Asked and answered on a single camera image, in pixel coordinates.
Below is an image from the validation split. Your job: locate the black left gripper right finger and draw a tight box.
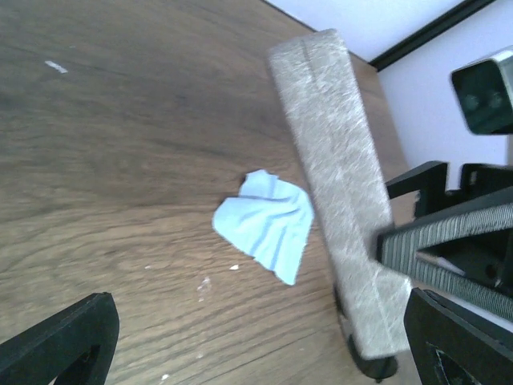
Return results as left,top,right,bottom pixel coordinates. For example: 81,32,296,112
404,288,512,385

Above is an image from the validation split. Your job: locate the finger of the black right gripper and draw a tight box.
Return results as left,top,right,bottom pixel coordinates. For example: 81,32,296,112
376,200,513,314
386,161,448,219

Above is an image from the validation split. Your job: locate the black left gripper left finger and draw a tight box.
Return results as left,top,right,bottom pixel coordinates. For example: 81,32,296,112
1,292,119,384

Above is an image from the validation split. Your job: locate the grey glasses case green lining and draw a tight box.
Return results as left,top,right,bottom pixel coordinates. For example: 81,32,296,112
268,30,412,382

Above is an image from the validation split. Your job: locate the light blue cleaning cloth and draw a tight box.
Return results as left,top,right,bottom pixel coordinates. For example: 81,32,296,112
212,169,314,286

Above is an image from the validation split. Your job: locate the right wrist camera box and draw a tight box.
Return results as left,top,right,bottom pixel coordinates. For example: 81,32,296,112
450,46,512,136

